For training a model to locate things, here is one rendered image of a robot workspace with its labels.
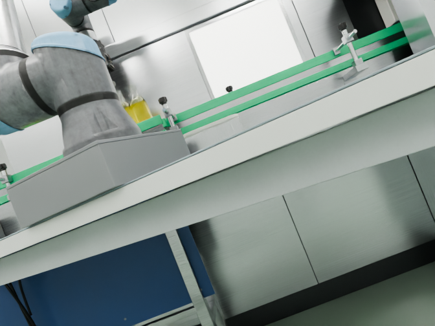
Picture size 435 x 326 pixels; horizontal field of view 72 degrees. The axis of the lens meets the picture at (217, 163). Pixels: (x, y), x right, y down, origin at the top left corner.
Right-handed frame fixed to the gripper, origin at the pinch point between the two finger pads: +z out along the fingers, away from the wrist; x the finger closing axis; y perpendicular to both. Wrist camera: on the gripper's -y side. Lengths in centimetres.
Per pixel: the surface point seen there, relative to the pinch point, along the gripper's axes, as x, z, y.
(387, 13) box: 9, 10, 119
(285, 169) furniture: -75, 47, 41
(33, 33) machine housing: 15, -43, -23
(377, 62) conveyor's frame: -7, 30, 98
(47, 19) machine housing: 15, -46, -15
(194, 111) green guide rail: -4.6, 20.5, 30.7
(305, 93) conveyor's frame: -7, 30, 70
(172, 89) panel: 11.6, 4.8, 25.0
